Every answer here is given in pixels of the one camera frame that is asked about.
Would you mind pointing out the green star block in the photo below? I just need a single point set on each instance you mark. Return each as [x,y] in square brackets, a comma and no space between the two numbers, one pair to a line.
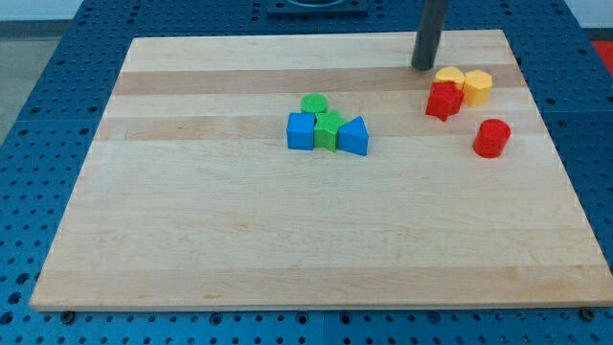
[326,129]

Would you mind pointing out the blue cube block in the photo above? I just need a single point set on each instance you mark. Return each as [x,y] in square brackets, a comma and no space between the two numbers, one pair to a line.
[300,131]

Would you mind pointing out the blue triangle block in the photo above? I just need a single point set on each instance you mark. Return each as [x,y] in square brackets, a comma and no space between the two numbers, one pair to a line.
[354,137]

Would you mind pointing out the green cylinder block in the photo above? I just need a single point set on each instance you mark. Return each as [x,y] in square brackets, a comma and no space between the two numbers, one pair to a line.
[314,103]

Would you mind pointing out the light wooden board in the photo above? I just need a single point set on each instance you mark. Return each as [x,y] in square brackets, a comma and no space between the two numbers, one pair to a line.
[189,198]

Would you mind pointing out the red star block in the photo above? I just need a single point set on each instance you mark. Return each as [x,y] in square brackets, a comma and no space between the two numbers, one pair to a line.
[444,100]

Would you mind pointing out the yellow heart block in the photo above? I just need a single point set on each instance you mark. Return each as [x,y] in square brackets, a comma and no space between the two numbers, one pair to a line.
[451,74]

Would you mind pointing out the red cylinder block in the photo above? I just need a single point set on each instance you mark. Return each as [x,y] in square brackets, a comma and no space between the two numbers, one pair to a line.
[491,138]

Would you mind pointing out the yellow hexagon block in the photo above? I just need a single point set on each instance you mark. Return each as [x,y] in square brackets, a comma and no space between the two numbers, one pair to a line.
[477,87]

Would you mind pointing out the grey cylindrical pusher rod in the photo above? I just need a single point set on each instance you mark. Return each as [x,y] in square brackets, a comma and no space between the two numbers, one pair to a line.
[429,33]

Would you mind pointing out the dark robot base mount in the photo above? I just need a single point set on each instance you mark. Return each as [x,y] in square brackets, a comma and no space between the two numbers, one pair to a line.
[282,8]

